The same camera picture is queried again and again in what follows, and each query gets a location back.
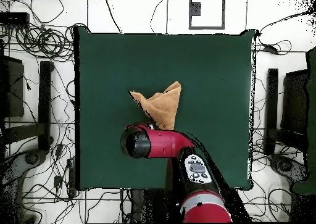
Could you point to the tan terry towel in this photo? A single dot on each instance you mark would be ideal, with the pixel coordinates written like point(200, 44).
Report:
point(163, 105)

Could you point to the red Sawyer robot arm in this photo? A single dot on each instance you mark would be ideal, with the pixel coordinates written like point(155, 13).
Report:
point(163, 142)

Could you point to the black flat box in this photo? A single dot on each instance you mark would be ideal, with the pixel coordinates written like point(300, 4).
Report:
point(14, 18)

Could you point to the dark green table cloth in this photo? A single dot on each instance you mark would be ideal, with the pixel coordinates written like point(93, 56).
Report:
point(111, 61)

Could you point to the small black power adapter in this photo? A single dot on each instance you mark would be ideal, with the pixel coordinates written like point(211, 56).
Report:
point(59, 150)
point(58, 181)

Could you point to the black power strip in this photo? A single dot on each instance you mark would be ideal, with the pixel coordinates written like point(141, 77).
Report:
point(71, 177)

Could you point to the black stand base bar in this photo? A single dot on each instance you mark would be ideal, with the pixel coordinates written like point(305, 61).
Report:
point(45, 98)
point(271, 105)

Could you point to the long black power adapter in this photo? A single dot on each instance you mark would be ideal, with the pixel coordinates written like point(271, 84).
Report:
point(271, 48)

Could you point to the grey leg with round knob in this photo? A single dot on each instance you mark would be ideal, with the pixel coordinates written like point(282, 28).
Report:
point(31, 158)
point(285, 164)

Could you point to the dark square box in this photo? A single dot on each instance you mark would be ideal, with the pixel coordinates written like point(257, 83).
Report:
point(293, 103)
point(14, 90)

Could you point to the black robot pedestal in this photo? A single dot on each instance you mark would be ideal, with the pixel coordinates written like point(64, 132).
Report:
point(137, 204)

